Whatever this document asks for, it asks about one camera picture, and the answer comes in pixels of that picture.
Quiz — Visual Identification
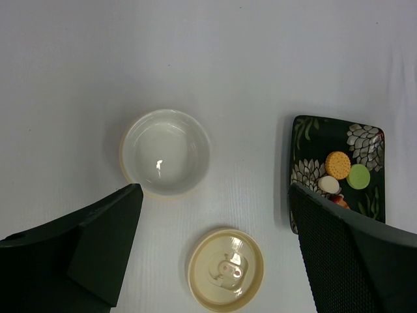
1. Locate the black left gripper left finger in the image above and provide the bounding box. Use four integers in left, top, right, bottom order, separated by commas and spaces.
1, 184, 143, 312

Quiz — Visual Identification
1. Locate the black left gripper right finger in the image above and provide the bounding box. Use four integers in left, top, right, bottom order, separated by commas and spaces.
289, 183, 416, 312

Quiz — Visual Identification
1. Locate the striped bacon food piece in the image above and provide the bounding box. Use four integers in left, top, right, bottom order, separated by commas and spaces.
329, 194, 350, 209

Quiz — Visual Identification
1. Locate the white oval food piece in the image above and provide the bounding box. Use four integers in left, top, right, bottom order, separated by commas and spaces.
318, 175, 340, 194

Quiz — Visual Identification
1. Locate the green round food piece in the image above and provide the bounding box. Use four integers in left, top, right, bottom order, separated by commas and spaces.
346, 164, 371, 190

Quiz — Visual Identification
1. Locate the yellow round biscuit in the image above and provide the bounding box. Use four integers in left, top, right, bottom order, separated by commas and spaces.
325, 151, 351, 180

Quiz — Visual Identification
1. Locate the cream round lunch box lid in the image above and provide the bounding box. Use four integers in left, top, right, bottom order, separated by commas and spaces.
187, 228, 265, 312

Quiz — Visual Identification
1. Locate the cream round lunch bowl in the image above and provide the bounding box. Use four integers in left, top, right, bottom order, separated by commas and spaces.
119, 109, 212, 199

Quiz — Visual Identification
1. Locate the black floral rectangular plate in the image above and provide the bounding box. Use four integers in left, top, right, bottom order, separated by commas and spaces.
289, 115, 386, 222

